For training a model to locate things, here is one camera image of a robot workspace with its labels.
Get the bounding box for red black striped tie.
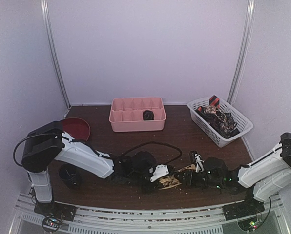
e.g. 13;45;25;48
209;95;220;109

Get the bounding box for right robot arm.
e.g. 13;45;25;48
175;133;291;220

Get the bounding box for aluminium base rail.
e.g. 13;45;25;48
13;192;283;234

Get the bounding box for pink divided organizer box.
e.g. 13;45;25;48
109;97;166;132

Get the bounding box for white plastic mesh basket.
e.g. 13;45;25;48
187;95;253;148

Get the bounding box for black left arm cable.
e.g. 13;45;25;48
118;141;183;169

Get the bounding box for right circuit board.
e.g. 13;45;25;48
243;218;262;232

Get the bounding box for dark patterned ties pile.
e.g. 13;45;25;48
195;105;240;139

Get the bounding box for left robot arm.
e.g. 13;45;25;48
12;121;170;219

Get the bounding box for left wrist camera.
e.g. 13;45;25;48
148;164;175;183

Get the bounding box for rolled black tie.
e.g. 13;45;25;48
143;110;154;121

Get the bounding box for left aluminium corner post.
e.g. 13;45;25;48
41;0;71;109

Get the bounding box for left circuit board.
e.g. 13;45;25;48
42;217;62;232

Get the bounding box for leopard print tie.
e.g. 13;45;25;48
158;164;195;190

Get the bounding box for circuit board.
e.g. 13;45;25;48
243;218;262;232
42;217;62;232

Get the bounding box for dark blue cup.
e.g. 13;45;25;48
58;164;82;189

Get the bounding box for aluminium corner post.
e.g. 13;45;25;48
41;0;71;109
227;0;256;105

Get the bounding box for red round plate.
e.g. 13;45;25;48
59;117;91;141

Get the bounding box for right aluminium corner post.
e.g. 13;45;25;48
227;0;256;105

